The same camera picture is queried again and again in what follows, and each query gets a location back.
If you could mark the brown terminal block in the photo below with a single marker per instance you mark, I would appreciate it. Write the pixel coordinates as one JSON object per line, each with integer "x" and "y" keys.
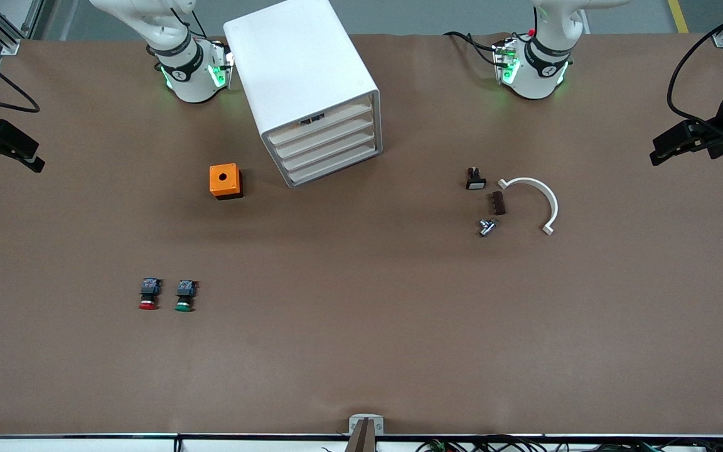
{"x": 497, "y": 203}

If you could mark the white curved plastic bracket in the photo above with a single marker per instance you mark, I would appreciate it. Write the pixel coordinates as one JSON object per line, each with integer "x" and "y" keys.
{"x": 550, "y": 198}

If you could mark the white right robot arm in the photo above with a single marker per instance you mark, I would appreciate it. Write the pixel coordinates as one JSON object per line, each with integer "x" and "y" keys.
{"x": 192, "y": 81}

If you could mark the orange button enclosure box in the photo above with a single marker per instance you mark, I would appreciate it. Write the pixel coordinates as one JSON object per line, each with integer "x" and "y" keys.
{"x": 223, "y": 179}

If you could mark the small silver metal connector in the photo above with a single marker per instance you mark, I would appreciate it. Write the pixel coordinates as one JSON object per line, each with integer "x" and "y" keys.
{"x": 487, "y": 226}

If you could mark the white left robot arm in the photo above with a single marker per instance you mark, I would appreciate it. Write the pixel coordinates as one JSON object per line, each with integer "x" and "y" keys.
{"x": 540, "y": 75}

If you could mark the white table edge rail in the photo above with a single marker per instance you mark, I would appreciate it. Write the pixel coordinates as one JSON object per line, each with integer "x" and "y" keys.
{"x": 85, "y": 443}

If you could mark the black white rectangular switch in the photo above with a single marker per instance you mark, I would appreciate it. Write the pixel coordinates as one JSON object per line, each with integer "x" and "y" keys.
{"x": 476, "y": 182}

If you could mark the green push button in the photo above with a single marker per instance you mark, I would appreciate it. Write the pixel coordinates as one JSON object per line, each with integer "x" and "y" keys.
{"x": 185, "y": 294}

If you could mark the red push button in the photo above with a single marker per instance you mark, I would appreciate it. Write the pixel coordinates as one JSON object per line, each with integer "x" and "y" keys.
{"x": 149, "y": 292}

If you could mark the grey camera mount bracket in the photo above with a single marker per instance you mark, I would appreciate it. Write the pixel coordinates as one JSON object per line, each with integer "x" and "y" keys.
{"x": 366, "y": 424}

